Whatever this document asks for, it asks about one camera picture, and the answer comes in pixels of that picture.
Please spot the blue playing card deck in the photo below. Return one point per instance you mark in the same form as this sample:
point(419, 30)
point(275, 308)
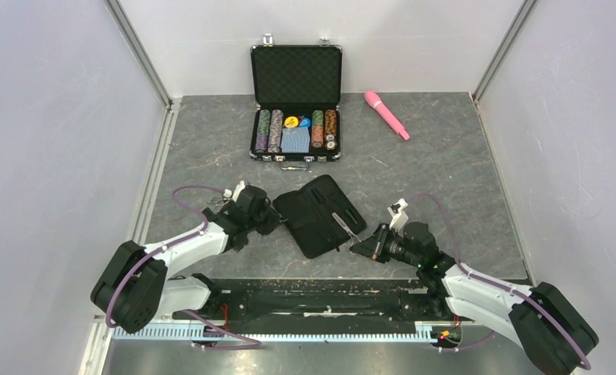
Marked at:
point(295, 140)

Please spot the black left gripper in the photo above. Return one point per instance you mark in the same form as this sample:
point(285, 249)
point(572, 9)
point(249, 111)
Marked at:
point(272, 219)

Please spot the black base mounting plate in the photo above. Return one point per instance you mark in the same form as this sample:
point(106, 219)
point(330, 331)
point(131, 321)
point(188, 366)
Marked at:
point(323, 306)

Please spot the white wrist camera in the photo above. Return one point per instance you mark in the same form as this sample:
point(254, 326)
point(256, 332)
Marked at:
point(398, 215)
point(231, 195)

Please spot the black poker chip case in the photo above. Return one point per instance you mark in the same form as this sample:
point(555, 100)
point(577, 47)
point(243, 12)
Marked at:
point(297, 79)

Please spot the yellow dealer button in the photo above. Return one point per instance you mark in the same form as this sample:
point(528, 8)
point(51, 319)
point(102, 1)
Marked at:
point(291, 122)

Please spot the green orange chip stack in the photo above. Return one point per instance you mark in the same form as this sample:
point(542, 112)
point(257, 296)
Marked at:
point(317, 129)

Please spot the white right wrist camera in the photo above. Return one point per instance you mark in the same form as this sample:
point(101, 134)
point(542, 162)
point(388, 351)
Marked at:
point(398, 215)

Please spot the purple green chip stack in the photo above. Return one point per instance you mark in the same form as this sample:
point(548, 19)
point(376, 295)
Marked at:
point(262, 133)

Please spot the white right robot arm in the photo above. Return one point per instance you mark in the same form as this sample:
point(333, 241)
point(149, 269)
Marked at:
point(540, 320)

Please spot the silver scissors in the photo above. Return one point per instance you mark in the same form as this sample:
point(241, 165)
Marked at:
point(218, 201)

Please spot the brown orange chip stack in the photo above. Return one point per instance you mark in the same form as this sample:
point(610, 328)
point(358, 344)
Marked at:
point(330, 129)

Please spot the purple grey chip stack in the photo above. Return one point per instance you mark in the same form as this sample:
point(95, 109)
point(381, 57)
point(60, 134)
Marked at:
point(275, 131)

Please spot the black zippered tool pouch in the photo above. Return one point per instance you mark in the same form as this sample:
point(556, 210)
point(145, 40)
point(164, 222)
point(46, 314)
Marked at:
point(307, 213)

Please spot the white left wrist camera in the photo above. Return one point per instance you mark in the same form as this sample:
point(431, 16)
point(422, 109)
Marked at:
point(231, 195)

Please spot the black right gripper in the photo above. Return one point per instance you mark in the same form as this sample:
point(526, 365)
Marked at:
point(373, 248)

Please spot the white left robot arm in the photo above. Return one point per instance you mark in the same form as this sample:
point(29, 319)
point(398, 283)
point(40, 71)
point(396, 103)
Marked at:
point(144, 282)

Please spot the purple handled scissors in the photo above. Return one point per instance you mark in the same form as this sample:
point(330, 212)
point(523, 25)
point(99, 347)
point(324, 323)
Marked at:
point(352, 235)

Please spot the pink wand massager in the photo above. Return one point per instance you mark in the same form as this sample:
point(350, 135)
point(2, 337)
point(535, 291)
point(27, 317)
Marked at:
point(376, 103)

